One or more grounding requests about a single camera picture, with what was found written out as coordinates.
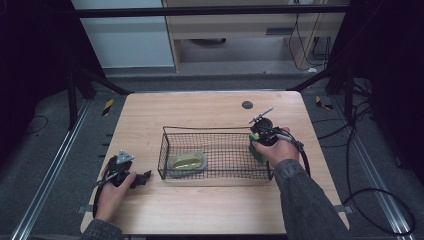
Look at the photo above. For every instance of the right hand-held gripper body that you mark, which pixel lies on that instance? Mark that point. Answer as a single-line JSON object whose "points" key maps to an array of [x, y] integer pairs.
{"points": [[265, 131]]}

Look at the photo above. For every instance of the person's right hand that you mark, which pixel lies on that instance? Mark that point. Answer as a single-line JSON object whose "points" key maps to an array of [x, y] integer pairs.
{"points": [[283, 150]]}

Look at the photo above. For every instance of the white cabinet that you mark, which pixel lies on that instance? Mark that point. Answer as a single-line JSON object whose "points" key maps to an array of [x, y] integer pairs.
{"points": [[126, 40]]}

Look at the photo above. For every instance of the light wooden desk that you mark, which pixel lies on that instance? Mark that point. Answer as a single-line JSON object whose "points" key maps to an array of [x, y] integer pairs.
{"points": [[233, 25]]}

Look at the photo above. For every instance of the grey table bracket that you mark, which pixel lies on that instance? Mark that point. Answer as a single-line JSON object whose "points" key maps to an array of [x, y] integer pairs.
{"points": [[85, 209], [345, 209]]}

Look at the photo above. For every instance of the green and yellow sponge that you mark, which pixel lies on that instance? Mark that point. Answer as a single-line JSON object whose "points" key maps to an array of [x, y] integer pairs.
{"points": [[257, 156]]}

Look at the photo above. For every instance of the dark curtain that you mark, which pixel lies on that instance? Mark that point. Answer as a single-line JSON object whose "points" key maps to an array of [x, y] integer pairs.
{"points": [[33, 60], [393, 66]]}

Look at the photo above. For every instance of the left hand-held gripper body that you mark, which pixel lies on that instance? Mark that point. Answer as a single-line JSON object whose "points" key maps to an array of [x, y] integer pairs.
{"points": [[118, 170]]}

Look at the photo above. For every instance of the grey round table grommet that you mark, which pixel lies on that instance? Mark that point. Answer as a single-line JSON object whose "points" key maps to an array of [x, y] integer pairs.
{"points": [[247, 105]]}

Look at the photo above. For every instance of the black horizontal bar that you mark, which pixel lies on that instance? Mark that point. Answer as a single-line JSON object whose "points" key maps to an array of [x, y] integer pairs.
{"points": [[200, 11]]}

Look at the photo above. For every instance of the black metal stand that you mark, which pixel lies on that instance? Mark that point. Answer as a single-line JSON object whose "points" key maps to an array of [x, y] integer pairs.
{"points": [[71, 100], [348, 96]]}

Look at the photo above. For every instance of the aluminium floor rail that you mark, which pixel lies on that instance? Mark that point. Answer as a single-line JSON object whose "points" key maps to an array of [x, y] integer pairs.
{"points": [[50, 173], [376, 180]]}

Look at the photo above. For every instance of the person's left hand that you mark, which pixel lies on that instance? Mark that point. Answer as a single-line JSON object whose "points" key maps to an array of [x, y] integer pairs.
{"points": [[111, 201]]}

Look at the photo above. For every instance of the yellow and black tape strip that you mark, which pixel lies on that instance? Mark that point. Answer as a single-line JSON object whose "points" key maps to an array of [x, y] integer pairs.
{"points": [[107, 107], [321, 103]]}

